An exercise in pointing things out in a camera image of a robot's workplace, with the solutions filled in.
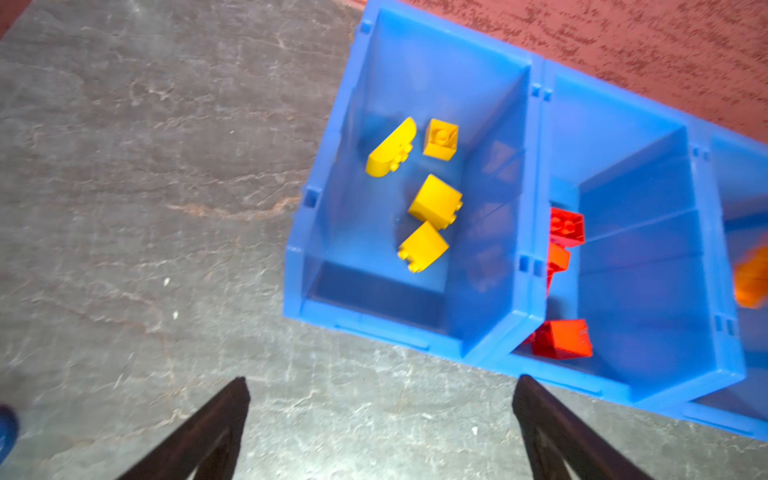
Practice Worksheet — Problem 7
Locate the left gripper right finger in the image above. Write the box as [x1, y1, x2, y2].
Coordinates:
[512, 375, 649, 480]

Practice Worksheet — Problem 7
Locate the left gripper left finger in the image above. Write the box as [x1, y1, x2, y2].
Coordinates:
[121, 377, 250, 479]

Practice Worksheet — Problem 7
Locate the red arched brick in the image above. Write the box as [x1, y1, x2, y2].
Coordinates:
[523, 319, 593, 360]

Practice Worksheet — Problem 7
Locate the red square brick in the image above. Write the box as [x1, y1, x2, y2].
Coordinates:
[547, 242, 571, 291]

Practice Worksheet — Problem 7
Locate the orange diagonal brick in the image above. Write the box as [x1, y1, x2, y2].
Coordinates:
[733, 245, 767, 309]

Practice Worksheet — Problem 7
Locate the blue three-compartment bin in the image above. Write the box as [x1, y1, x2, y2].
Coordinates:
[283, 1, 767, 440]

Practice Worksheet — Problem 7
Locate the blue object under arm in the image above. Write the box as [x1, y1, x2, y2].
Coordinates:
[0, 405, 19, 464]

